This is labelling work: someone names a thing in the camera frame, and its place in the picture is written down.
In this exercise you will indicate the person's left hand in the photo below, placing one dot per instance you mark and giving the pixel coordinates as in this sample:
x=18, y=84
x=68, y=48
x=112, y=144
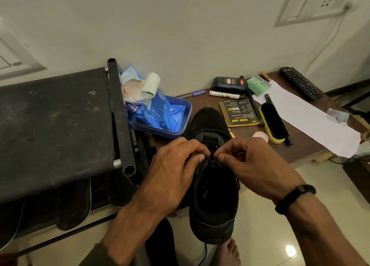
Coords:
x=164, y=176

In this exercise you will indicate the person's right hand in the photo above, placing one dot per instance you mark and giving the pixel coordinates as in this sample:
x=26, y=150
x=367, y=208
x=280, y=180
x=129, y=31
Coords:
x=260, y=167

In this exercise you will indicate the person's right thumb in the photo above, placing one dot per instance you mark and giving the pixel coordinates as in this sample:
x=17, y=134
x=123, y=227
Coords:
x=228, y=160

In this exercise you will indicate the person's left thumb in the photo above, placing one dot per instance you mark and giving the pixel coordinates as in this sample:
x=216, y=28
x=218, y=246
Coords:
x=195, y=163

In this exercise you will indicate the black lace-up shoe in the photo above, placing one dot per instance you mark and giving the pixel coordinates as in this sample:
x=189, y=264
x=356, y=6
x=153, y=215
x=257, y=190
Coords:
x=214, y=199

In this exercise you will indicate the person's left forearm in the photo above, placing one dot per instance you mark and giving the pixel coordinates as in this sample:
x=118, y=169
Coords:
x=135, y=228

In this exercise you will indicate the person's right forearm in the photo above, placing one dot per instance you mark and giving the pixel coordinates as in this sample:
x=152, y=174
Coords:
x=323, y=231

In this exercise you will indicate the orange pencil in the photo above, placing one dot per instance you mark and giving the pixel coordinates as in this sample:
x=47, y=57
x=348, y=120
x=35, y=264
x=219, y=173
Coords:
x=231, y=133

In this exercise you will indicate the small pink round lid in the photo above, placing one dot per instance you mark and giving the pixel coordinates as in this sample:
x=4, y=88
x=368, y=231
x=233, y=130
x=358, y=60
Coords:
x=260, y=137

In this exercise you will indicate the blue plastic tray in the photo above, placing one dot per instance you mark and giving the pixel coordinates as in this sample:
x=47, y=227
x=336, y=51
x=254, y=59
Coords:
x=176, y=127

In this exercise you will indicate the black and yellow notepad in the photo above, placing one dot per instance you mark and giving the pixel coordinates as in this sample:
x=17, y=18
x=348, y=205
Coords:
x=238, y=112

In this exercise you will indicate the yellow shoe brush black bristles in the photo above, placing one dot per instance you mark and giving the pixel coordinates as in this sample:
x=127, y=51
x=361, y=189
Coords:
x=273, y=121

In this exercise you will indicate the blue wipes packet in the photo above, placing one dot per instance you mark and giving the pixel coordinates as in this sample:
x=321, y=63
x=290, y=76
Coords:
x=162, y=112

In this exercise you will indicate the white marker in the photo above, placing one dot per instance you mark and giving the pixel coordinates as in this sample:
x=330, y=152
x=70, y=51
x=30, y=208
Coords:
x=225, y=95

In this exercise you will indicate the blue pen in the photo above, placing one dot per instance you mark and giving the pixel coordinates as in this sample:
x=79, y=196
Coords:
x=194, y=93

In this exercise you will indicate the black shoe polish bottle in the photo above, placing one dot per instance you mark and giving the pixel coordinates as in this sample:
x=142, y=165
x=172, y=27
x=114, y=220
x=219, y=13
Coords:
x=228, y=84

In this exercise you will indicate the black wristband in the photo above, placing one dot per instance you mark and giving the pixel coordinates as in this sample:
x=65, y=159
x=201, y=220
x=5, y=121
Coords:
x=294, y=198

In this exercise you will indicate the green comb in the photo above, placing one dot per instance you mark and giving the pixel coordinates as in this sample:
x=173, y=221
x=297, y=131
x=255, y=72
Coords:
x=258, y=85

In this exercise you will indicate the white paper roll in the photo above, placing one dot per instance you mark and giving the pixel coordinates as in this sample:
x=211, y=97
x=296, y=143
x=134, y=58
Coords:
x=151, y=85

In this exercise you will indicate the white paper sheet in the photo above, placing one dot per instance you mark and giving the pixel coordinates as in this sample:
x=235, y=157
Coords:
x=312, y=121

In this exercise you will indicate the person's bare foot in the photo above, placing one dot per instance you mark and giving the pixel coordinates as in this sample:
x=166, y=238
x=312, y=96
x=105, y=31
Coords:
x=228, y=252

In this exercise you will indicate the beige cloth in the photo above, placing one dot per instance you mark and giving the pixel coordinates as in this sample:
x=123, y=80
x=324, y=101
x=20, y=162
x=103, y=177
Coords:
x=131, y=89

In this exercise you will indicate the black remote control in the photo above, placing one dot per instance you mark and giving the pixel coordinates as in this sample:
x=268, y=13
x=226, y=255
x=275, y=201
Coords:
x=300, y=82

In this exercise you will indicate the black slipper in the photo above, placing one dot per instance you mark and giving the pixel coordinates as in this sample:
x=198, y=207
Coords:
x=73, y=205

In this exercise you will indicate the black fabric shoe rack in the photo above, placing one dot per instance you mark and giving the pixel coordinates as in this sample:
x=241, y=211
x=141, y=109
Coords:
x=55, y=124

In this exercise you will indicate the white wall socket plate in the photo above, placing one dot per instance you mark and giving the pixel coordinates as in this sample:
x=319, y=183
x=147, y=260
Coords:
x=315, y=3

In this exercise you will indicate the white wall panel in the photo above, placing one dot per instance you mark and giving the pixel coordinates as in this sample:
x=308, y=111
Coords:
x=17, y=58

